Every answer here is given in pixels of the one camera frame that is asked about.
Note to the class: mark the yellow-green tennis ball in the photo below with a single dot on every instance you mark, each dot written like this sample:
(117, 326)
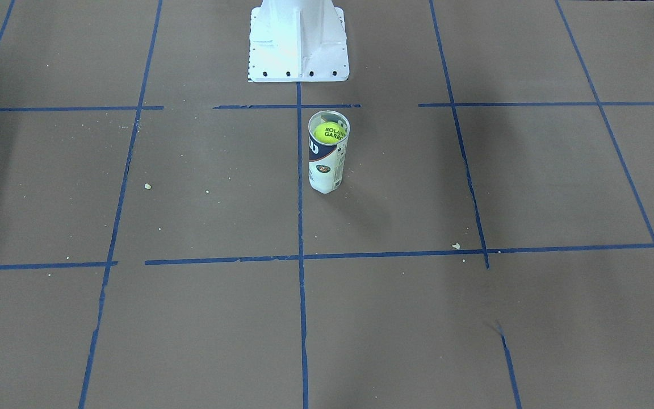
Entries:
(329, 133)

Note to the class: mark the clear tennis ball can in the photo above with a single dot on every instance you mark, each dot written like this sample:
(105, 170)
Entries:
(326, 161)

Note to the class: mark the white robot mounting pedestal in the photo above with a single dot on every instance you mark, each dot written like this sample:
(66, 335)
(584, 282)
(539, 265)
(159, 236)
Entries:
(291, 41)

